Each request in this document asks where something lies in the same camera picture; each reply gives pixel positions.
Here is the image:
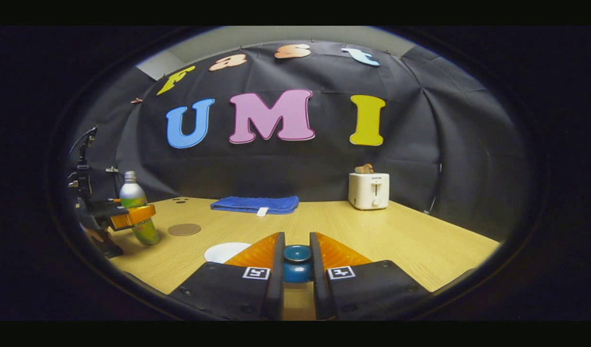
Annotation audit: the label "blue folded towel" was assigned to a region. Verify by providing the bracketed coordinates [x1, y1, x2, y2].
[210, 196, 300, 216]

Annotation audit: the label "black backdrop cloth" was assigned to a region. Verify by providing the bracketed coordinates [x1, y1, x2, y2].
[66, 41, 534, 241]

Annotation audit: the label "white toaster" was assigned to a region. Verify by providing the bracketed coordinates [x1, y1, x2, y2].
[348, 173, 390, 211]

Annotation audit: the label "silver green water bottle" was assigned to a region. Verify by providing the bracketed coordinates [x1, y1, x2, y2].
[119, 171, 160, 245]

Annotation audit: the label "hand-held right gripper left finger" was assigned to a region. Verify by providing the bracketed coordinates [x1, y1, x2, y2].
[168, 232, 286, 321]

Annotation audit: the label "teal teacup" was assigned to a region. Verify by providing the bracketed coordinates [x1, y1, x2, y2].
[204, 242, 252, 264]

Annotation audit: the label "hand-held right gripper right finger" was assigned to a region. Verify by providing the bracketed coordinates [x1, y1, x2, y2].
[309, 232, 431, 321]

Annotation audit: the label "round brown coaster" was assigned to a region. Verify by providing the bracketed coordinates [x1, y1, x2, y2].
[168, 223, 202, 237]

